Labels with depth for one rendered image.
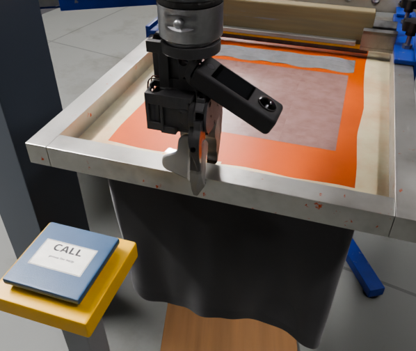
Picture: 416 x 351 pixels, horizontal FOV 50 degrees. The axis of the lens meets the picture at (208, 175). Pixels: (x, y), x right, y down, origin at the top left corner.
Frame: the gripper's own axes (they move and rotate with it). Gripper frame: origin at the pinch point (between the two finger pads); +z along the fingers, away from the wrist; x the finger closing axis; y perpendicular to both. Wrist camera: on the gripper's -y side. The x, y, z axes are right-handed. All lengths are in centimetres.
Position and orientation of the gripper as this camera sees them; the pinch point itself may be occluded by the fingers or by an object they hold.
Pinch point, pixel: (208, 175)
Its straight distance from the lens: 64.8
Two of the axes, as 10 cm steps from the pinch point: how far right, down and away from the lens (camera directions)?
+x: -3.0, 5.8, -7.5
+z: 0.0, 7.9, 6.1
